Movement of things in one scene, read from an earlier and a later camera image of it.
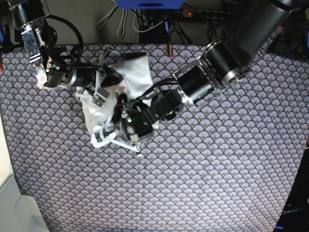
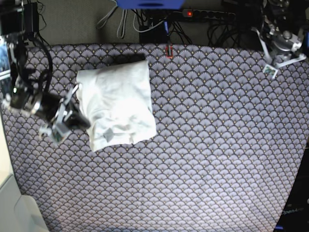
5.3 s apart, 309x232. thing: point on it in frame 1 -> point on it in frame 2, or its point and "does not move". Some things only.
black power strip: x=204 y=14 does not move
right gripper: x=133 y=121 -> x=287 y=41
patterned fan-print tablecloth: x=223 y=165 does not move
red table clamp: x=172 y=51 does not move
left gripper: x=84 y=76 -> x=46 y=105
